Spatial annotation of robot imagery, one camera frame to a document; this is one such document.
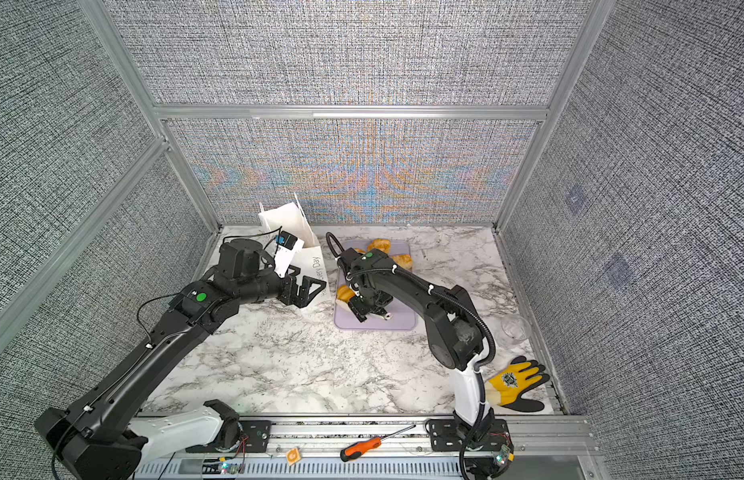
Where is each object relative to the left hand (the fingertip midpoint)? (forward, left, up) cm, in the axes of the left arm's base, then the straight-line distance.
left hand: (312, 277), depth 71 cm
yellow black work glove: (-21, -49, -25) cm, 58 cm away
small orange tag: (-32, +6, -27) cm, 42 cm away
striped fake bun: (+10, -6, -23) cm, 26 cm away
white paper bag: (+28, +9, -6) cm, 30 cm away
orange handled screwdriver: (-32, -9, -26) cm, 42 cm away
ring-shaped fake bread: (+33, -12, -29) cm, 45 cm away
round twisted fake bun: (+31, -19, -23) cm, 43 cm away
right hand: (+3, -14, -21) cm, 26 cm away
